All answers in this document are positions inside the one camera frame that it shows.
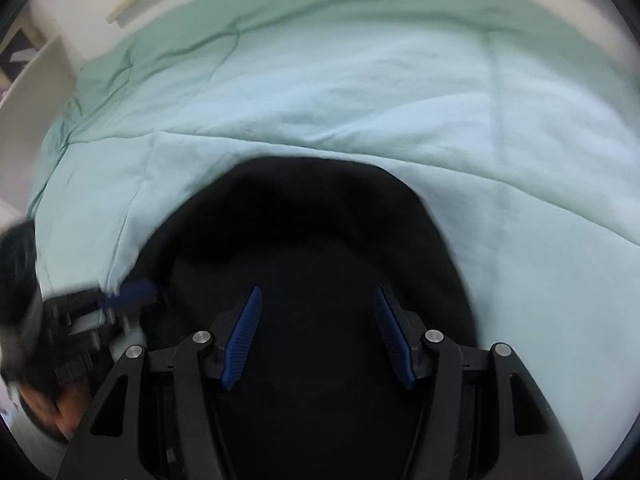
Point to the person's left hand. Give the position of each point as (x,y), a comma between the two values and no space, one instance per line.
(62,412)

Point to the black hooded jacket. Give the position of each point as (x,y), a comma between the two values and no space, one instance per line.
(310,240)

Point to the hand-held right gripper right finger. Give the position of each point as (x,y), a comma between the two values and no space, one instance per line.
(395,340)

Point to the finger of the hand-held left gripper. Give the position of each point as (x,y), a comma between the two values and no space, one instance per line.
(132,294)

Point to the mint green quilt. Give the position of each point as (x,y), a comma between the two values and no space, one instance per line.
(375,110)

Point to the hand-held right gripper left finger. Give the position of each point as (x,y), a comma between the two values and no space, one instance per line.
(243,340)

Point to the white wall shelf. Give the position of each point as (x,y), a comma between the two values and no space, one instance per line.
(35,100)

